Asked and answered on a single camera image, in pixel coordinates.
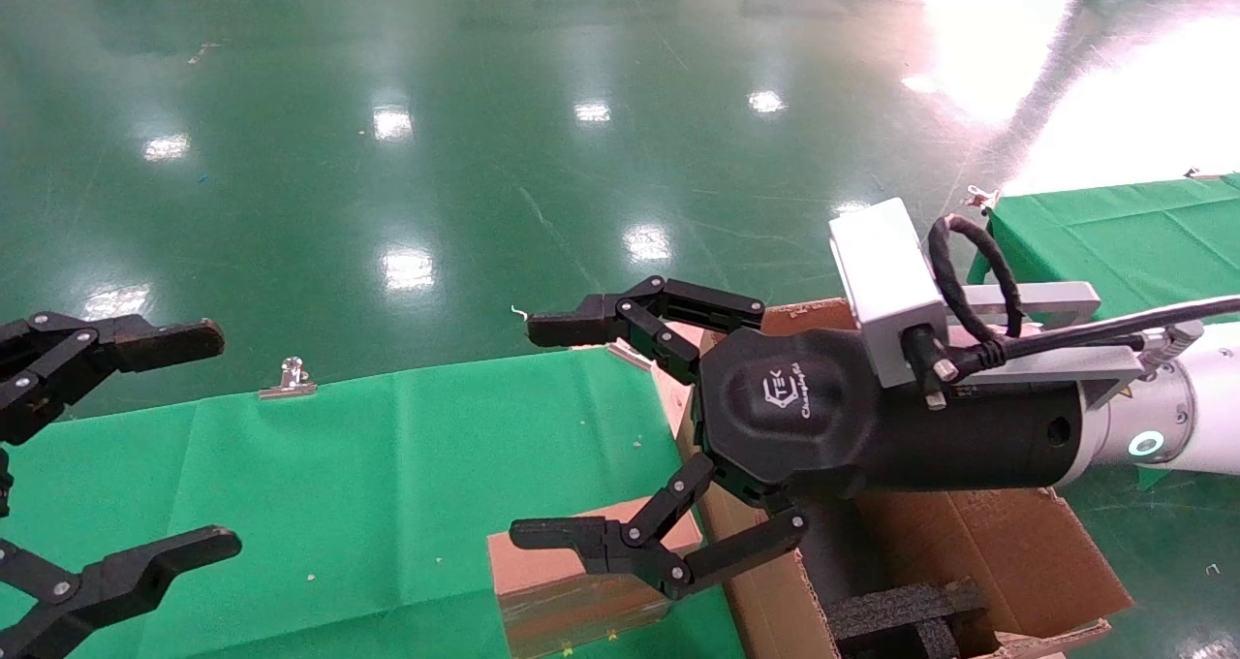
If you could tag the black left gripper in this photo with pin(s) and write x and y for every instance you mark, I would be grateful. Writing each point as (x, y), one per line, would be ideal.
(4, 485)

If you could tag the large open cardboard carton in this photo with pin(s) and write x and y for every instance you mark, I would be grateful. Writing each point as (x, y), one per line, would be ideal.
(998, 552)

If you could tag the large green tablecloth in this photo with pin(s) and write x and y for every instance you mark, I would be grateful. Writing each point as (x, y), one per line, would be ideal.
(387, 485)

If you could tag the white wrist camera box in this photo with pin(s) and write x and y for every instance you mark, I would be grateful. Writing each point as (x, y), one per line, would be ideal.
(886, 281)

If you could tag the black foam insert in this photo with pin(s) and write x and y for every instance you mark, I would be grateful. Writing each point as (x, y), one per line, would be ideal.
(901, 611)

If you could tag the silver binder clip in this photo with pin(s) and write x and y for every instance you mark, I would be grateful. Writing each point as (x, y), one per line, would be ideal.
(1193, 172)
(628, 354)
(980, 198)
(288, 380)

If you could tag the small green tablecloth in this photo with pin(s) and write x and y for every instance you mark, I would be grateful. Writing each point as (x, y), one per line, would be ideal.
(1143, 233)

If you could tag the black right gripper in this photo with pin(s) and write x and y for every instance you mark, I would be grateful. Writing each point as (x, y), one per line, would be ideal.
(804, 417)

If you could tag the silver camera mounting bracket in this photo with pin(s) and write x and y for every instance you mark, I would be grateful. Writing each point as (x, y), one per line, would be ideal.
(1051, 300)

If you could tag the small brown cardboard box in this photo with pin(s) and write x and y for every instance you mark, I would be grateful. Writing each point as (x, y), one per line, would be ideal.
(542, 567)

